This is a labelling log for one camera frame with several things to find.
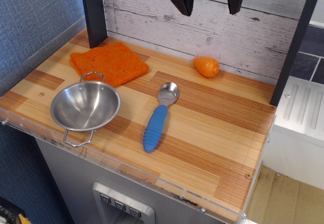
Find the dark right vertical post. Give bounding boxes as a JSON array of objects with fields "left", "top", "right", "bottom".
[{"left": 270, "top": 0, "right": 318, "bottom": 106}]

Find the small steel pot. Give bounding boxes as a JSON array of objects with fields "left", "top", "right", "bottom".
[{"left": 50, "top": 71, "right": 121, "bottom": 147}]

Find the white ridged side unit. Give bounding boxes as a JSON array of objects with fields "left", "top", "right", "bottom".
[{"left": 263, "top": 77, "right": 323, "bottom": 189}]

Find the dark vertical post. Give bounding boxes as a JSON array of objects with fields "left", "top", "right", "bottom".
[
  {"left": 83, "top": 0, "right": 107, "bottom": 48},
  {"left": 270, "top": 0, "right": 318, "bottom": 106}
]

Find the dark left vertical post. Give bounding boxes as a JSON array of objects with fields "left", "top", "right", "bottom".
[{"left": 83, "top": 0, "right": 107, "bottom": 48}]

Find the orange toy carrot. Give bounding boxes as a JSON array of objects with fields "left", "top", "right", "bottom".
[{"left": 193, "top": 57, "right": 220, "bottom": 78}]

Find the blue handled metal spoon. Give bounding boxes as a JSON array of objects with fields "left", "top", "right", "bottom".
[{"left": 142, "top": 82, "right": 179, "bottom": 153}]

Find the silver toy dispenser panel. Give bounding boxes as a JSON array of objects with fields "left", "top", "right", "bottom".
[{"left": 93, "top": 182, "right": 155, "bottom": 223}]

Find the orange knitted cloth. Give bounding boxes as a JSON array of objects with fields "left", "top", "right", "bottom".
[{"left": 70, "top": 42, "right": 149, "bottom": 87}]

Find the yellow black object bottom left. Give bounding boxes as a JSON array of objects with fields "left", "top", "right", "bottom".
[{"left": 1, "top": 206, "right": 31, "bottom": 224}]

